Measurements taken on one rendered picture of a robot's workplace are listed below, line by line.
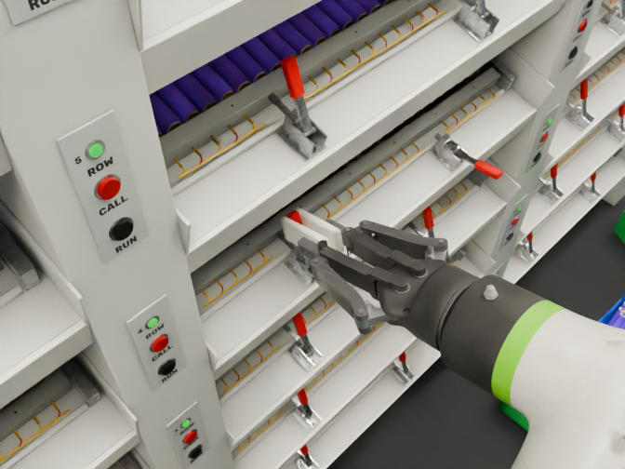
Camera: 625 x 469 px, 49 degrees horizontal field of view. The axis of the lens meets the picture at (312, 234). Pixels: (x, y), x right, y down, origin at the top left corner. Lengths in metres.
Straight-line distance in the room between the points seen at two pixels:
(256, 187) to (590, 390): 0.32
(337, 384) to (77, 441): 0.55
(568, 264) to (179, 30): 1.53
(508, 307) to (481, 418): 1.02
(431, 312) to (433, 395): 0.99
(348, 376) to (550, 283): 0.79
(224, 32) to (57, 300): 0.24
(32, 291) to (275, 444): 0.64
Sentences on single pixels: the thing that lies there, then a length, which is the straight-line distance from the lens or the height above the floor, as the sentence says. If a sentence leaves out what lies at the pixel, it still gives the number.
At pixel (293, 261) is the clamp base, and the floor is 0.77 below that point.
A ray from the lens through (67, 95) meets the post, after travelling 0.43.
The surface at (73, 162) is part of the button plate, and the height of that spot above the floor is 1.10.
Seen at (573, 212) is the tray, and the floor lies 0.16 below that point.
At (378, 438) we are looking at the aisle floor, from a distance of 1.54.
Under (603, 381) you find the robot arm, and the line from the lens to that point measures 0.53.
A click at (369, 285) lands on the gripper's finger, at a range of 0.67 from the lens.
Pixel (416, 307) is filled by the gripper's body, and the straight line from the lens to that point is 0.61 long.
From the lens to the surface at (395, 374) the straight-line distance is 1.42.
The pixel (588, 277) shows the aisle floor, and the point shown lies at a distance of 1.87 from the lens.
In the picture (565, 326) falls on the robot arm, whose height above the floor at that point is 0.95.
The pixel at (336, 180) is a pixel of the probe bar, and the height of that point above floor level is 0.80.
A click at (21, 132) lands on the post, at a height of 1.14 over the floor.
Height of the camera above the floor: 1.41
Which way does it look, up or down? 50 degrees down
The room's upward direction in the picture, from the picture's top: straight up
